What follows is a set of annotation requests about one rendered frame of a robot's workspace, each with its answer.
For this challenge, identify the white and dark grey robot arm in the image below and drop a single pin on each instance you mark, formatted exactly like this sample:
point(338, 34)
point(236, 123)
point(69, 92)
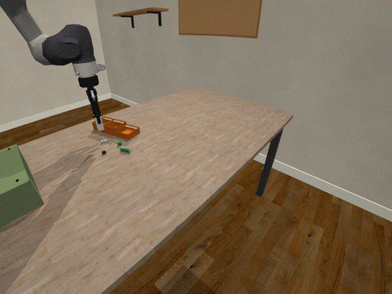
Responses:
point(73, 44)

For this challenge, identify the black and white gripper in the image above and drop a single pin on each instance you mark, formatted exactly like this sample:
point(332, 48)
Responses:
point(89, 83)

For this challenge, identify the orange three-bin rack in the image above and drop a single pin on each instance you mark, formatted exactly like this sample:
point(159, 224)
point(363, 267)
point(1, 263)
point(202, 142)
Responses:
point(116, 128)

